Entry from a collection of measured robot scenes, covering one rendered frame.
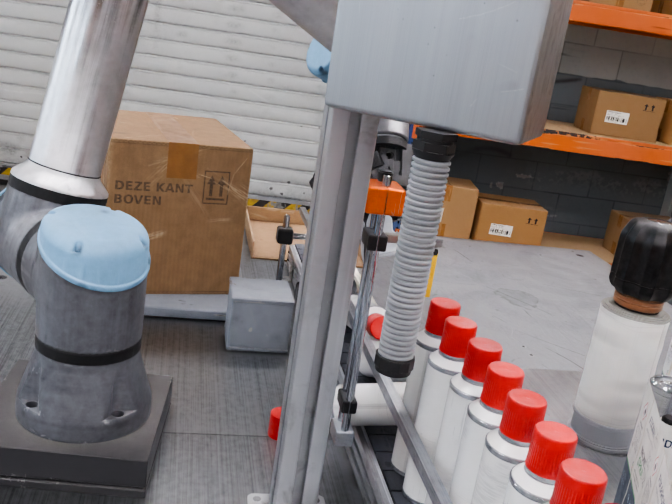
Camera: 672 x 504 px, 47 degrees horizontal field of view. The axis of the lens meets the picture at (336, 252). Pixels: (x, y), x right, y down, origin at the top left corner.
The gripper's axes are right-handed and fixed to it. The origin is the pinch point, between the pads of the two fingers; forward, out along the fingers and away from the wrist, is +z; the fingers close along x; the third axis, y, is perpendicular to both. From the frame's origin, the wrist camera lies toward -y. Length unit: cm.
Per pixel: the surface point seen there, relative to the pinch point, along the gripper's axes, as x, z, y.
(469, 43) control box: -61, -5, -8
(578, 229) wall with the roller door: 368, -117, 247
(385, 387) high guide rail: -24.6, 19.2, -3.7
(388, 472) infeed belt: -24.7, 28.6, -3.1
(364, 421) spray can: -19.1, 23.1, -4.6
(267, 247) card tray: 59, -15, -8
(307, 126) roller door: 353, -162, 48
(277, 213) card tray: 77, -28, -4
